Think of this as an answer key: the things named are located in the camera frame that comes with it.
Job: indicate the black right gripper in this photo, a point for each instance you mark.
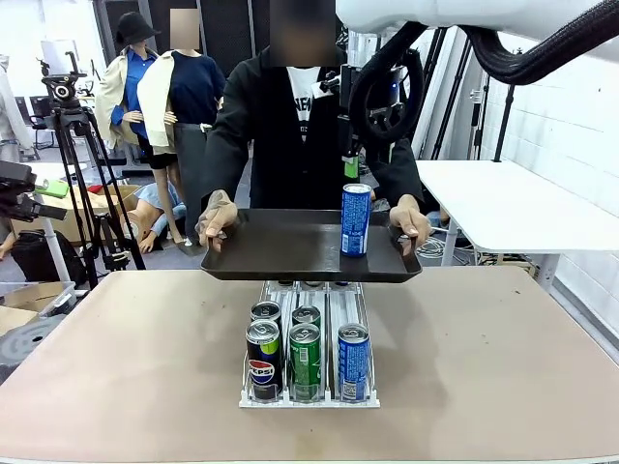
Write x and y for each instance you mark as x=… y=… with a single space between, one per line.
x=349 y=96

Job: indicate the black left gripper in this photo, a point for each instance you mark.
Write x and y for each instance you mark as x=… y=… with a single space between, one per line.
x=14 y=181

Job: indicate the black plastic serving tray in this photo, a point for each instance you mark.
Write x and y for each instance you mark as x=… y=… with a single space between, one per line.
x=290 y=241

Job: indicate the person's left forearm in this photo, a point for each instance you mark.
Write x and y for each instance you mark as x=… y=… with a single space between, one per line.
x=403 y=174

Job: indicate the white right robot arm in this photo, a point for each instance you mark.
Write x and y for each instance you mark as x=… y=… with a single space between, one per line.
x=435 y=12

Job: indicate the person's right forearm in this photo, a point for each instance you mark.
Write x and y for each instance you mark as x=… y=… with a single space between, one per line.
x=220 y=164

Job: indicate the person in black cardigan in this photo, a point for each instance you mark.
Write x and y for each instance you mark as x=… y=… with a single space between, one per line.
x=275 y=135

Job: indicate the person's left hand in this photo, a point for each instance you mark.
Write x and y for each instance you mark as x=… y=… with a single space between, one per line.
x=411 y=215

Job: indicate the person's right hand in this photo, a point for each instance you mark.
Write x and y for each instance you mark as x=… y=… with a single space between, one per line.
x=217 y=215

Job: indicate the black backpack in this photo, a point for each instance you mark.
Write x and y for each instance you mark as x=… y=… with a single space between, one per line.
x=38 y=256

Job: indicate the brown cardboard box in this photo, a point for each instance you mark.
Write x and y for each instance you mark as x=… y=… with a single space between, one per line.
x=121 y=194

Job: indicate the black office chair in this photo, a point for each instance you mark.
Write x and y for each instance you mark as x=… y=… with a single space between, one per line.
x=36 y=108

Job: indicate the grey hooded garment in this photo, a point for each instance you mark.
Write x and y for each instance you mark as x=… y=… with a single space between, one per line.
x=9 y=111

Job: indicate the clear plastic bin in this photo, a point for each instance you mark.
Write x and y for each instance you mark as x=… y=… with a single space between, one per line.
x=29 y=296

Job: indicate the lying mannequin in blue shirt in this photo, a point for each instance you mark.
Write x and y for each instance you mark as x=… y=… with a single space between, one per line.
x=155 y=203

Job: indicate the black leaning stand pole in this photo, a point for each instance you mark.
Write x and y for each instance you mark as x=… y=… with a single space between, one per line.
x=453 y=96

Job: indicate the white can dispenser rack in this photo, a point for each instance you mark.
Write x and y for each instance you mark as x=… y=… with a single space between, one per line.
x=309 y=296

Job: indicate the large white table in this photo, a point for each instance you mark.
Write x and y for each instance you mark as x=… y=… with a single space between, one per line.
x=503 y=203

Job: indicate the black light stand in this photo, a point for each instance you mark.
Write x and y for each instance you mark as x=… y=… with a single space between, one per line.
x=505 y=121

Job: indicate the mannequin in navy top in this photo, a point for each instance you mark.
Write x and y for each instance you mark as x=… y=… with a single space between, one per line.
x=193 y=87

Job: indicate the black brimmed hat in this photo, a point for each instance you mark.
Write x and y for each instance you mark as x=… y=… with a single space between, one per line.
x=133 y=29

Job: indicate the black camera tripod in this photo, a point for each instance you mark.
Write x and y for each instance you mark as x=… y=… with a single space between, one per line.
x=72 y=145

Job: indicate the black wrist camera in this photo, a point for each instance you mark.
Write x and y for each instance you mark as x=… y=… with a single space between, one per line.
x=331 y=84

